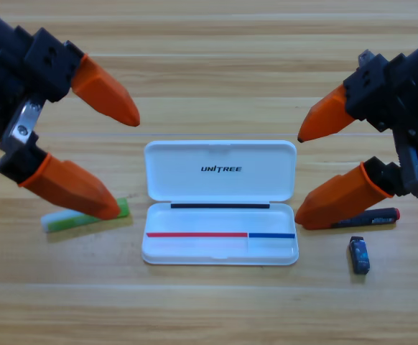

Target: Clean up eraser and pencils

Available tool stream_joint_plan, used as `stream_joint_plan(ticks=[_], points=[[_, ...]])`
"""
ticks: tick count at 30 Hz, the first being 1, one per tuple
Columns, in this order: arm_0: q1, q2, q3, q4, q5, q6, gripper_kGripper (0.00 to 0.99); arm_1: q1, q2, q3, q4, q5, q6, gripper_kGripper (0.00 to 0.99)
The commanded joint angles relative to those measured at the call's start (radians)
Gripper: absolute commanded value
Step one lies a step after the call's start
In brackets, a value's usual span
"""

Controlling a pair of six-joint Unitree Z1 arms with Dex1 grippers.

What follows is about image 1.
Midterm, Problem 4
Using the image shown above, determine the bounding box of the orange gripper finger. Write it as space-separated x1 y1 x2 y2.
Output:
0 132 122 221
294 156 404 231

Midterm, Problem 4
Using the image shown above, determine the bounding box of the green and white highlighter pen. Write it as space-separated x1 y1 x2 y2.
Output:
40 197 130 234

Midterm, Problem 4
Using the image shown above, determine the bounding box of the black marker with red cap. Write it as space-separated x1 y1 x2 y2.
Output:
329 207 401 229

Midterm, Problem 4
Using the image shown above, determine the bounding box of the small black eraser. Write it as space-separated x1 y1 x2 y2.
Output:
348 236 371 276

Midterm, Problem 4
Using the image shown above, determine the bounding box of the white Unitree pencil case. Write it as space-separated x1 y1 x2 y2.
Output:
141 139 299 267

